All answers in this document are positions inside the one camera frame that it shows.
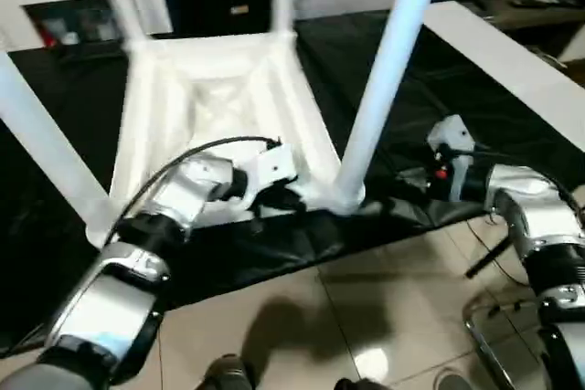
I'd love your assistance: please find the white plastic table top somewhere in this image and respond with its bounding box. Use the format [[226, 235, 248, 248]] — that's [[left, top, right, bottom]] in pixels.
[[87, 32, 367, 249]]

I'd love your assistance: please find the black work mat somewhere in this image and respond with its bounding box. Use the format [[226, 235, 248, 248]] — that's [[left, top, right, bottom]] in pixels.
[[0, 8, 585, 336]]

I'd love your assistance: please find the white sheet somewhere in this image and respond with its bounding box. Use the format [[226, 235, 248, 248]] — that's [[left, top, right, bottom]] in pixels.
[[420, 2, 585, 149]]

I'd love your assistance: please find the brown low bench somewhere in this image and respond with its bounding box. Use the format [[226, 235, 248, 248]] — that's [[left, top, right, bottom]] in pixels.
[[430, 0, 585, 62]]

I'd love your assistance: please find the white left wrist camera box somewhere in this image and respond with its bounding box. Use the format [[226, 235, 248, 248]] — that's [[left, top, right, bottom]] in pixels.
[[236, 142, 298, 210]]

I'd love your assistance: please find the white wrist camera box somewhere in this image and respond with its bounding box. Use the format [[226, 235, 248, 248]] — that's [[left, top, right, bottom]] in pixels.
[[236, 142, 298, 210], [427, 116, 476, 199]]

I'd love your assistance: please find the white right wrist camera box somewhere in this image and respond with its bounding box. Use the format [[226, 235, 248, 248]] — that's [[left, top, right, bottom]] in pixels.
[[427, 116, 476, 199]]

